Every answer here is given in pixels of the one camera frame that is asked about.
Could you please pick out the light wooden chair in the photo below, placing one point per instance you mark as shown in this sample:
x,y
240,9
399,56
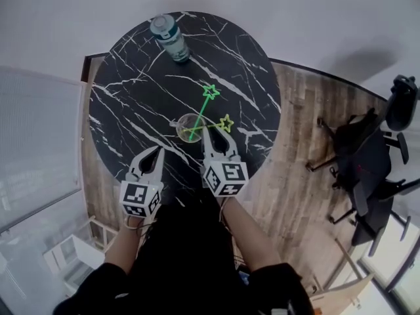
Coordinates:
x,y
344,294

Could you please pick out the clear glass cup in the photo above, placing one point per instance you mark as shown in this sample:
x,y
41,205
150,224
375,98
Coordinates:
x,y
183,125

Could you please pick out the person's left forearm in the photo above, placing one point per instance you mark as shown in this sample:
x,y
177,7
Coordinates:
x,y
126,244

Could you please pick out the black office chair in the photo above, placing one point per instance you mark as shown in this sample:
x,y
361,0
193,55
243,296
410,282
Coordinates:
x,y
367,162

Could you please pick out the yellow star stick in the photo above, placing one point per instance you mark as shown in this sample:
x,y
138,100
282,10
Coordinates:
x,y
226,123

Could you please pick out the white cabinet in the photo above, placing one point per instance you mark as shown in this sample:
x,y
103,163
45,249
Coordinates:
x,y
73,261

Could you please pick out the glass railing panel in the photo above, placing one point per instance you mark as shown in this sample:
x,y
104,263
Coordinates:
x,y
36,143

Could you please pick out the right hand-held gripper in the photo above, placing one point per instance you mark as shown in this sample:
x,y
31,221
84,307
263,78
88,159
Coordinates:
x,y
226,176

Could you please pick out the person's right forearm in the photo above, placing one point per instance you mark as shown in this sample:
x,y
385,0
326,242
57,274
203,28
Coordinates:
x,y
249,238

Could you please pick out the clear water bottle teal band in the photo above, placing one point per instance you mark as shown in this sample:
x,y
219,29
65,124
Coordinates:
x,y
170,39

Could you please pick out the person's black clothing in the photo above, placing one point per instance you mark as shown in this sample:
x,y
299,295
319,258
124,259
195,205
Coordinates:
x,y
183,274

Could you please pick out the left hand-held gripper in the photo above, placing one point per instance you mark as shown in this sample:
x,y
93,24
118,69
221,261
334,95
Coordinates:
x,y
136,195

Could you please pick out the green star stick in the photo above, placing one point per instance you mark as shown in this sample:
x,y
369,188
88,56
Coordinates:
x,y
201,112

